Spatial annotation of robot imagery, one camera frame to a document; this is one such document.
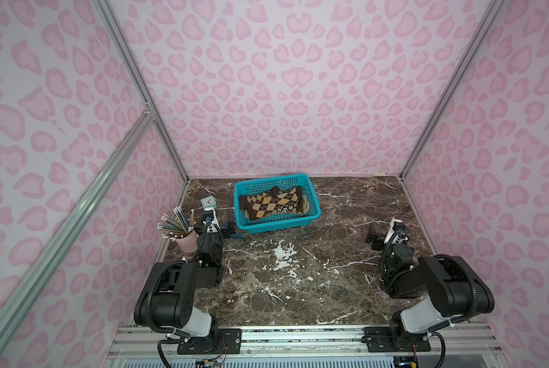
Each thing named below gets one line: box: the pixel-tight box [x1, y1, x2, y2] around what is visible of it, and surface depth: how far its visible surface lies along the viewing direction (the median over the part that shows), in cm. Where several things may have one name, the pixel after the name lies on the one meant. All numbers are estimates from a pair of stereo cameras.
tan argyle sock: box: [299, 194, 310, 215], surface depth 105 cm
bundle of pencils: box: [156, 205, 197, 242], surface depth 90 cm
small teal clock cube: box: [200, 196, 217, 209], surface depth 110 cm
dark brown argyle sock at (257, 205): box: [239, 185, 303, 221], surface depth 105 cm
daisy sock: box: [272, 200, 299, 214], surface depth 106 cm
